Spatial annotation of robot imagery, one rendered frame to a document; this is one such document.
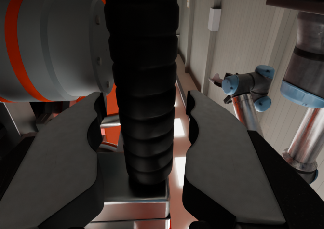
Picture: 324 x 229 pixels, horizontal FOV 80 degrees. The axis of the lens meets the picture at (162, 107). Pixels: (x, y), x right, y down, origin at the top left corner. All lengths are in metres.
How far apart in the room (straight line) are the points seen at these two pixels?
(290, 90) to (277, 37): 4.75
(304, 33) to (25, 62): 0.54
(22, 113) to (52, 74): 0.15
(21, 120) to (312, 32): 0.59
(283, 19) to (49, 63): 5.17
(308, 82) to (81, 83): 0.51
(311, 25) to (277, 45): 4.85
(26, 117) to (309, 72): 0.60
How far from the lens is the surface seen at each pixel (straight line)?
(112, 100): 0.77
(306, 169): 0.89
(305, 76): 0.59
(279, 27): 5.30
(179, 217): 6.52
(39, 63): 0.25
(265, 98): 0.94
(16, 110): 0.38
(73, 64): 0.24
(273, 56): 5.46
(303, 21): 0.57
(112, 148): 0.32
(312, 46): 0.57
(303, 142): 0.83
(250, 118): 0.81
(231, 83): 0.80
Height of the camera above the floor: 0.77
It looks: 32 degrees up
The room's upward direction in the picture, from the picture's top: 180 degrees counter-clockwise
